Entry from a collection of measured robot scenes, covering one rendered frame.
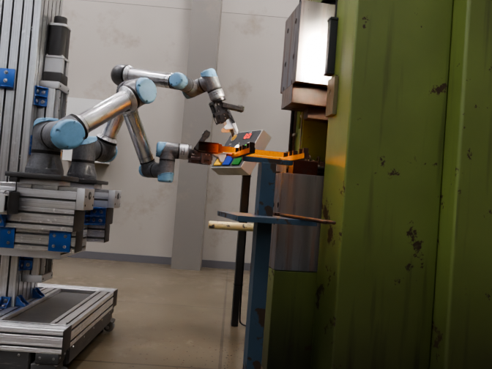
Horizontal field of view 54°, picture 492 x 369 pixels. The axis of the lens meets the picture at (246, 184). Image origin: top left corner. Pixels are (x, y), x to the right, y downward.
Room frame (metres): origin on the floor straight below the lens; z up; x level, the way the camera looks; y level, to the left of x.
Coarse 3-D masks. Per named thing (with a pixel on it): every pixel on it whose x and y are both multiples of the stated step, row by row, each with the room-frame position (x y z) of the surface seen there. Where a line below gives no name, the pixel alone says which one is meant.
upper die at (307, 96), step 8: (288, 88) 2.41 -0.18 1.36; (296, 88) 2.34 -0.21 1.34; (304, 88) 2.35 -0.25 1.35; (312, 88) 2.36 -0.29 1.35; (320, 88) 2.36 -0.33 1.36; (288, 96) 2.39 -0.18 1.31; (296, 96) 2.34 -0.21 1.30; (304, 96) 2.35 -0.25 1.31; (312, 96) 2.36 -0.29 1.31; (320, 96) 2.36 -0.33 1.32; (288, 104) 2.39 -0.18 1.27; (296, 104) 2.37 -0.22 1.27; (304, 104) 2.36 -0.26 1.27; (312, 104) 2.36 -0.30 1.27; (320, 104) 2.37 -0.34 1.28
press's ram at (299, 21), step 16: (304, 0) 2.29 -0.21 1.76; (304, 16) 2.29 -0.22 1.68; (320, 16) 2.31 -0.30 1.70; (288, 32) 2.49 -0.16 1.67; (304, 32) 2.29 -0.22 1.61; (320, 32) 2.31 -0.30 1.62; (288, 48) 2.47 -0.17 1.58; (304, 48) 2.30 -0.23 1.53; (320, 48) 2.31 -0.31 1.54; (288, 64) 2.44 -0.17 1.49; (304, 64) 2.30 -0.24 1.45; (320, 64) 2.31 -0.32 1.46; (288, 80) 2.42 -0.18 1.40; (304, 80) 2.30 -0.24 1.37; (320, 80) 2.31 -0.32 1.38
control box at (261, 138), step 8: (240, 136) 2.98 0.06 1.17; (248, 136) 2.90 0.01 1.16; (256, 136) 2.83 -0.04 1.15; (264, 136) 2.84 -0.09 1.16; (232, 144) 2.99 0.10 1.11; (240, 144) 2.92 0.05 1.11; (256, 144) 2.80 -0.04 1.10; (264, 144) 2.84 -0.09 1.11; (224, 160) 2.94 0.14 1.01; (232, 160) 2.87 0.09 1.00; (216, 168) 2.98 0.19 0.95; (224, 168) 2.90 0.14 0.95; (232, 168) 2.83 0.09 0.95; (240, 168) 2.77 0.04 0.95; (248, 168) 2.78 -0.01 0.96
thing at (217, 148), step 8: (200, 144) 1.97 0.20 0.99; (208, 144) 1.98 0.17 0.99; (216, 144) 1.99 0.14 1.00; (208, 152) 1.97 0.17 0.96; (216, 152) 1.98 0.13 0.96; (232, 152) 2.01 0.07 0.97; (256, 152) 2.02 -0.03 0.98; (264, 152) 2.03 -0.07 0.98; (272, 152) 2.03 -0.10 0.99; (280, 152) 2.04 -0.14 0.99
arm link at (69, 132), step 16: (144, 80) 2.11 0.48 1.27; (112, 96) 2.06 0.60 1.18; (128, 96) 2.08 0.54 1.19; (144, 96) 2.10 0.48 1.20; (96, 112) 1.97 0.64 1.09; (112, 112) 2.02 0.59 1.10; (48, 128) 1.88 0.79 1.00; (64, 128) 1.85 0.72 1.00; (80, 128) 1.89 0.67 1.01; (48, 144) 1.91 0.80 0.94; (64, 144) 1.86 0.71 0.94; (80, 144) 1.90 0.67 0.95
